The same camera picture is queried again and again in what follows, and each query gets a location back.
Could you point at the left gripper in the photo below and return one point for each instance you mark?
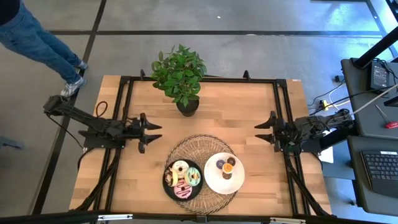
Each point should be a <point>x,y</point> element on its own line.
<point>133,129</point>

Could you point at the black overhead pole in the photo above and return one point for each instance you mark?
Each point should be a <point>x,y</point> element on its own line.
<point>373,51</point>

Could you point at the black keyboard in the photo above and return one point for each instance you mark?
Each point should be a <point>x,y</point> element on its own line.
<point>382,171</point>

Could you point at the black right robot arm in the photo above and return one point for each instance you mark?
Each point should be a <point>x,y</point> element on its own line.
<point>323,124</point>

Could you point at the yellow power plug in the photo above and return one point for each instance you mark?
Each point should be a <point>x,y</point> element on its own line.
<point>325,105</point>

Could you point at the person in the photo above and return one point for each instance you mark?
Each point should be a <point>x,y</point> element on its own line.
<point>37,43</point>

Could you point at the black beam with silver brackets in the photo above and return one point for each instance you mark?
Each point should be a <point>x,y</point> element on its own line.
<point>46,217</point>

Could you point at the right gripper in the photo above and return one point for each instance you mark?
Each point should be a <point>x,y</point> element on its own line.
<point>284,133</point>

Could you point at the white round plate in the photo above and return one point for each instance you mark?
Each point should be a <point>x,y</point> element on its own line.
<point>224,186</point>

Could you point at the small purple donut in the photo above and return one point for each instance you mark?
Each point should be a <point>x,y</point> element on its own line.
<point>217,164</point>

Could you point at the white donut with blue drizzle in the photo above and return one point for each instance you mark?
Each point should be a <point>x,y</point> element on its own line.
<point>185,166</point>

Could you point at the black metal table frame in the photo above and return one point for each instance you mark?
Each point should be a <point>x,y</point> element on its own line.
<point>233,80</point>

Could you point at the pink frosted donut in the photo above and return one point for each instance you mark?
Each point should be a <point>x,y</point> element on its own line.
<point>178,193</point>

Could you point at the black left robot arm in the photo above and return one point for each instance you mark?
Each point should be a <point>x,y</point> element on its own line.
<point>77,116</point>

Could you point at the teal frosted donut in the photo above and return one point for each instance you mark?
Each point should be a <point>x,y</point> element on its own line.
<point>188,180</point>

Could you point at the small orange donut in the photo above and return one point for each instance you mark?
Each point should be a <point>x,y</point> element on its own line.
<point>225,168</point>

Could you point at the green plant in black pot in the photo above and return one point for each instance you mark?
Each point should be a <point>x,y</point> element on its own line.
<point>178,74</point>

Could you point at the white paper sheet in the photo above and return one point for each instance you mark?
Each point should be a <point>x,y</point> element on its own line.
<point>326,155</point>

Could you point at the white frosted cookie crumb donut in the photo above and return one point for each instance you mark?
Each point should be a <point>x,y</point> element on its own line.
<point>174,179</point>

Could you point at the grey desk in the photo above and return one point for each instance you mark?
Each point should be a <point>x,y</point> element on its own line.
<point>357,186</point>
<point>360,118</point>

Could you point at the small dark chocolate donut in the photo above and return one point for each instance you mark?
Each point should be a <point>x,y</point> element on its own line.
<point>234,161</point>

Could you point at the black round plate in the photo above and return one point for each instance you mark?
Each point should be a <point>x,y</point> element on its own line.
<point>169,191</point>

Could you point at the small brown donut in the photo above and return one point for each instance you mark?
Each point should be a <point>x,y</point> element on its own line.
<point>224,176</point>

